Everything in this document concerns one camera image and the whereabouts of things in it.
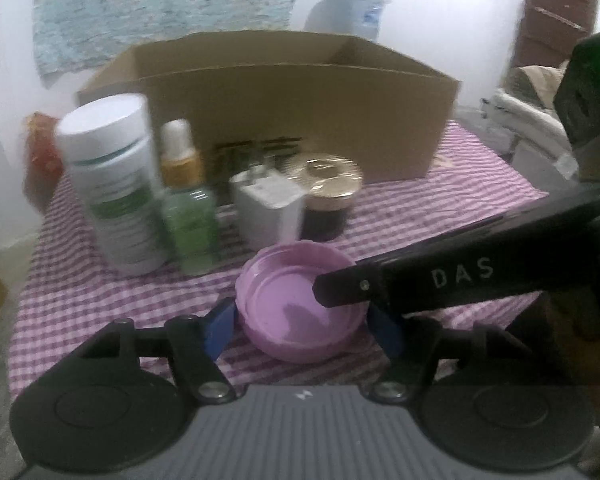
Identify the red gift bag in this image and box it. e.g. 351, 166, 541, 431
24, 112, 65, 211

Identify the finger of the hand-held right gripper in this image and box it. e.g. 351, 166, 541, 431
312, 259, 388, 311

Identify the purple checkered tablecloth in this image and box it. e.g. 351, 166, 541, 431
7, 120, 551, 401

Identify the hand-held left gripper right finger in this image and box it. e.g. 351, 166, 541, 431
367, 304, 538, 405

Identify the pink silicone bowl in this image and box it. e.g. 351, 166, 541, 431
235, 241, 371, 365

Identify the floral blue cloth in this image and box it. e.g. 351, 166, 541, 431
32, 0, 321, 81

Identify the green dropper bottle orange neck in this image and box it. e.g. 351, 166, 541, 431
159, 119, 222, 276

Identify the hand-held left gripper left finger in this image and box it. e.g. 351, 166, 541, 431
72, 297, 239, 406

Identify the white fluffy cloth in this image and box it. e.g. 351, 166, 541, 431
480, 85, 578, 181

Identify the white pill bottle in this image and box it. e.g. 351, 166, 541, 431
55, 94, 168, 277

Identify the brown cardboard box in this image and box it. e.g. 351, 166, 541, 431
77, 30, 462, 196

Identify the brown jar gold lid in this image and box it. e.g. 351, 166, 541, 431
287, 154, 365, 243

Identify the white charger plug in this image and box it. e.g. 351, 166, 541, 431
228, 162, 306, 251

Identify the brown wooden door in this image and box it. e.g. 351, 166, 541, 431
512, 0, 600, 81

